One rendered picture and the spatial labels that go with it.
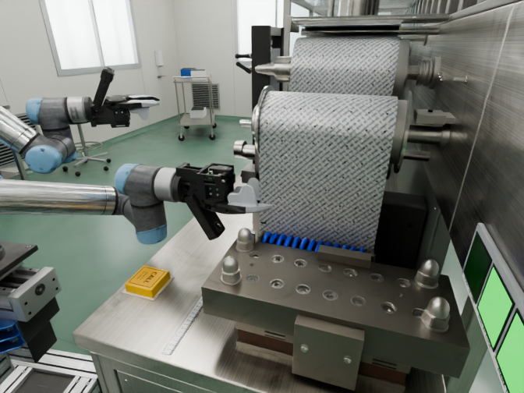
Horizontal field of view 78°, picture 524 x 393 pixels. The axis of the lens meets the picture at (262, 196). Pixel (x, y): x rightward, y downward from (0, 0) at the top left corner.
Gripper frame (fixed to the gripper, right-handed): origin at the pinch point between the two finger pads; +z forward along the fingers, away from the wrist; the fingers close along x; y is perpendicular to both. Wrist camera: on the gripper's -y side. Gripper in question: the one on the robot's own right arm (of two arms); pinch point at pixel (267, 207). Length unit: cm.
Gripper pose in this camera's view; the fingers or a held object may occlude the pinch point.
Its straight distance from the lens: 67.6
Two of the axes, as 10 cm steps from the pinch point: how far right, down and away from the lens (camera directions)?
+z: 9.5, 1.3, -2.8
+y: 0.0, -9.0, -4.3
